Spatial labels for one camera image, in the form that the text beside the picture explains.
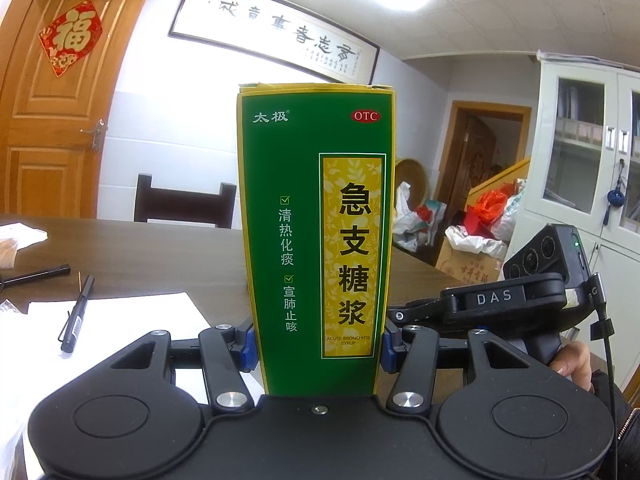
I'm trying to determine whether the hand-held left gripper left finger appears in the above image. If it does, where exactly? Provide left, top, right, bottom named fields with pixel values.
left=107, top=317, right=258, bottom=413

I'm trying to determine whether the green medicine box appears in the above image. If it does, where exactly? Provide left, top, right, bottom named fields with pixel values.
left=236, top=81, right=397, bottom=396

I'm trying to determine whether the red diamond door decoration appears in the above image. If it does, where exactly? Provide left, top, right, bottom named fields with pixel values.
left=39, top=0, right=103, bottom=78

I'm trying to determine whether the person's right forearm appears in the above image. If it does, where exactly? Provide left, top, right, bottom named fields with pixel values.
left=590, top=367, right=640, bottom=480

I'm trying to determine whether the woven bamboo basket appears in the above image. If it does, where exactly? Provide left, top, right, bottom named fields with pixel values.
left=395, top=158, right=430, bottom=207

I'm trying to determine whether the red plastic bag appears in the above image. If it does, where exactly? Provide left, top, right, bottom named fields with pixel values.
left=462, top=190, right=516, bottom=234

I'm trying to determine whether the slim black pen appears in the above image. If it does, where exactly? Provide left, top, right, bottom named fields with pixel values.
left=0, top=264, right=70, bottom=287

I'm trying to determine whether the cardboard box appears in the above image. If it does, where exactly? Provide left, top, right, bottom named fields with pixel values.
left=435, top=235, right=508, bottom=284

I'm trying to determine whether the carved wooden inner door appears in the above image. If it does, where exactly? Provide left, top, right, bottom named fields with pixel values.
left=435, top=101, right=532, bottom=221

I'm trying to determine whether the white paper sheet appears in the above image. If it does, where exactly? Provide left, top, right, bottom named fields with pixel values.
left=22, top=291, right=253, bottom=411

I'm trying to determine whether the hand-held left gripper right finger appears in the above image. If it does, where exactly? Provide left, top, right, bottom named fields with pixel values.
left=380, top=320, right=533, bottom=413

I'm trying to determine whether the white crumpled plastic bag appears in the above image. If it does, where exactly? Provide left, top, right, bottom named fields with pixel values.
left=445, top=225, right=508, bottom=262

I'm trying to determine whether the black clip pen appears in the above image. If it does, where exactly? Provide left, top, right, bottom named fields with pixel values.
left=60, top=275, right=96, bottom=353

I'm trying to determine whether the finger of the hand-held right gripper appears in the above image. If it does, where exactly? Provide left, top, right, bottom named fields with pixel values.
left=387, top=297, right=447, bottom=327

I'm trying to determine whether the white crumpled paper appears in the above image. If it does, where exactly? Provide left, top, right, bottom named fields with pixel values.
left=0, top=223, right=49, bottom=251

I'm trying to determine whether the white metal cabinet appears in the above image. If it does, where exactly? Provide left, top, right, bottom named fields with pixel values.
left=505, top=50, right=640, bottom=391

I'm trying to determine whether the metal door handle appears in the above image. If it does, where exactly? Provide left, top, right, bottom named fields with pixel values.
left=80, top=119, right=108, bottom=153

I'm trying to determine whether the framed calligraphy scroll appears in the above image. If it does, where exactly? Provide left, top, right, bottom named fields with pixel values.
left=167, top=0, right=381, bottom=86

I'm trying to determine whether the yellow board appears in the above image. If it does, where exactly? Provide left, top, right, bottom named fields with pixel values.
left=467, top=157, right=531, bottom=211

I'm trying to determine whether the blue key fob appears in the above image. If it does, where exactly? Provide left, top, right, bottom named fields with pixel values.
left=602, top=160, right=627, bottom=226

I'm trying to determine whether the dark wooden chair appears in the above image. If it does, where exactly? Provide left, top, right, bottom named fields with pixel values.
left=133, top=173, right=237, bottom=231

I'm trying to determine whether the person's right hand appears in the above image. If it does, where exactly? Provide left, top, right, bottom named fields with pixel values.
left=550, top=342, right=594, bottom=392

